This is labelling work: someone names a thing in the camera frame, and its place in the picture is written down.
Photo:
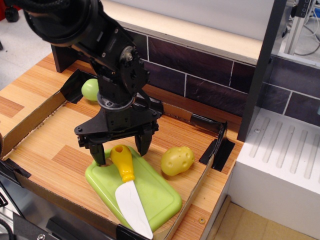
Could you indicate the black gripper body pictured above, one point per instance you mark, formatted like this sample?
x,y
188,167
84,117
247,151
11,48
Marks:
x,y
109,126

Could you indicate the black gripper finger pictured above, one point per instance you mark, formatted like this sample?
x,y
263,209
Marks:
x,y
98,153
143,141

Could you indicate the yellow handled white toy knife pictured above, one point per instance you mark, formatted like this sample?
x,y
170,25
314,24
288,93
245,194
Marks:
x,y
126,194

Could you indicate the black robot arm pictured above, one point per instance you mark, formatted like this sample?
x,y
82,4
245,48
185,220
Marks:
x,y
84,26

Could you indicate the green plastic cutting board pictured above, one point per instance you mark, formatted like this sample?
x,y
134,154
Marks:
x,y
159,199

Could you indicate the cardboard fence with black tape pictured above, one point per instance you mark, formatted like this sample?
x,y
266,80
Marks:
x,y
36,116

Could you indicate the yellow toy potato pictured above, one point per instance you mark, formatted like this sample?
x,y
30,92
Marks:
x,y
177,160

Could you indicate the green toy pear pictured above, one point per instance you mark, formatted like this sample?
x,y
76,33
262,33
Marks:
x,y
90,89

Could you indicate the white ridged sink drainboard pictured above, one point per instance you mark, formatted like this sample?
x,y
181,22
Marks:
x,y
277,172

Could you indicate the black caster wheel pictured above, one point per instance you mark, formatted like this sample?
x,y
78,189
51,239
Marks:
x,y
11,14

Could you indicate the dark shelf frame with ledge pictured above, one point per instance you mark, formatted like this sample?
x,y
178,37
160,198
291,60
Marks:
x,y
207,71

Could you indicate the aluminium profile post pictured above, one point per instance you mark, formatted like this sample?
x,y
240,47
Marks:
x,y
303,39

